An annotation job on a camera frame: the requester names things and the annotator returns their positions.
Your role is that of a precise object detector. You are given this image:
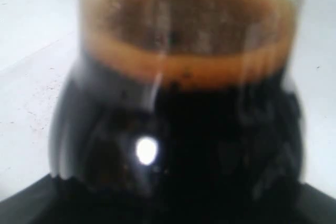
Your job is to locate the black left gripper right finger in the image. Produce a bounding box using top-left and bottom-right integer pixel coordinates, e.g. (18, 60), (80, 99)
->
(278, 182), (335, 223)

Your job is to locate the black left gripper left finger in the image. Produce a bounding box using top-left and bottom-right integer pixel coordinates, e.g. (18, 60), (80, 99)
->
(1, 175), (87, 223)

